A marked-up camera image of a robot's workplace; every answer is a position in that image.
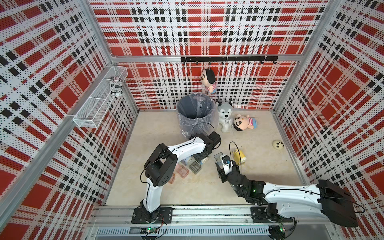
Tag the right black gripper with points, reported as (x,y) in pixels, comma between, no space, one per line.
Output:
(221,174)

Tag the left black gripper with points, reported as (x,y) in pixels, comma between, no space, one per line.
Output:
(199,158)

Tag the translucent blue sharpener tray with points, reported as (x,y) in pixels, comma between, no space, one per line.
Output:
(218,159)

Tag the yellow pencil sharpener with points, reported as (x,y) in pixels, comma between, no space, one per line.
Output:
(239,157)

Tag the translucent grey sharpener tray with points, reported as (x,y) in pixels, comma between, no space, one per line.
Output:
(195,167)

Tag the grey bin with plastic liner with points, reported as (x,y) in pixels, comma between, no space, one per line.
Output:
(197,114)

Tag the translucent pink sharpener tray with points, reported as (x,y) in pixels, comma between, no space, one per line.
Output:
(172,179)

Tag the blue sharpener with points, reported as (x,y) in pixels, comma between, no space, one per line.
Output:
(188,161)
(204,160)

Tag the blue sharpener front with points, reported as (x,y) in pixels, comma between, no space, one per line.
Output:
(188,161)

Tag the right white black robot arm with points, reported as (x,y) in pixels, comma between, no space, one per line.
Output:
(279,203)

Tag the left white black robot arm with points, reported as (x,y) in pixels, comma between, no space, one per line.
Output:
(159,170)

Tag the husky plush toy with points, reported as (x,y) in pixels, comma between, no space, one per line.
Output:
(225,111)

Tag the lying cartoon boy doll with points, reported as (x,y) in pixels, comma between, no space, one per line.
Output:
(242,123)

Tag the hanging cartoon boy doll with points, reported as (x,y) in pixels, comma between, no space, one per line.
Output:
(208,80)

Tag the cream panda face ball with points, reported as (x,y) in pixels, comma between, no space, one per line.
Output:
(278,145)

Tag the right green circuit board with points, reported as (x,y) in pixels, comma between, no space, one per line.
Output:
(276,233)

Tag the green circuit board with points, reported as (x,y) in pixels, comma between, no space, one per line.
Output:
(149,231)
(276,233)

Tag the left green circuit board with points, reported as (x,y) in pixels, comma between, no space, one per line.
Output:
(149,231)

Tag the black white can in basket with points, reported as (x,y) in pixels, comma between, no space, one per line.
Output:
(116,87)

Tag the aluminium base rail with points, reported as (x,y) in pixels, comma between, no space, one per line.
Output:
(193,220)

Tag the black wall hook rail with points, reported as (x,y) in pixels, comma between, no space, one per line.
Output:
(260,59)

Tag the white wire wall basket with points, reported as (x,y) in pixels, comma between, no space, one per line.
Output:
(96,106)

